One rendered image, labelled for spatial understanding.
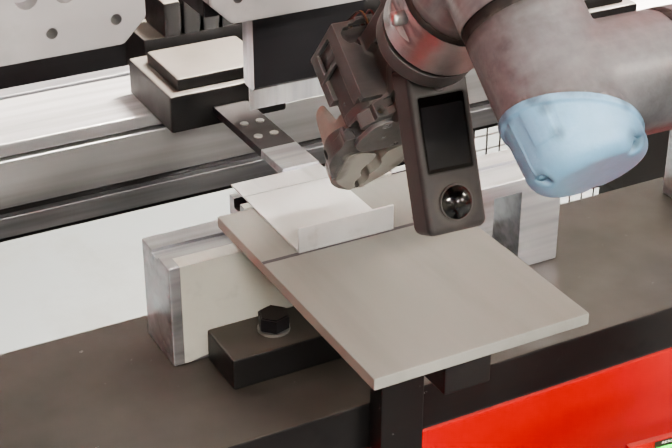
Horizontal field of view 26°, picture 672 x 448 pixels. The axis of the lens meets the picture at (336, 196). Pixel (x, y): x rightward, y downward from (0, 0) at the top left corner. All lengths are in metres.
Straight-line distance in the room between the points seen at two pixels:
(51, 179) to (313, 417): 0.39
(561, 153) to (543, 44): 0.06
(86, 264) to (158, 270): 1.95
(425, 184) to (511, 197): 0.38
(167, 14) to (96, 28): 0.49
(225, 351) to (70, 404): 0.13
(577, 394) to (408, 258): 0.26
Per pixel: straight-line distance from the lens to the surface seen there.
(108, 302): 3.01
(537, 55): 0.83
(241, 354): 1.19
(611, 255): 1.41
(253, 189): 1.23
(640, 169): 1.78
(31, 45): 1.05
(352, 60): 1.02
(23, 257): 3.20
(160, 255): 1.21
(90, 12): 1.06
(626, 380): 1.35
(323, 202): 1.21
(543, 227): 1.37
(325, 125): 1.10
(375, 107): 1.01
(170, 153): 1.44
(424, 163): 0.98
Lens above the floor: 1.57
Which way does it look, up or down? 28 degrees down
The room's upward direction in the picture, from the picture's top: straight up
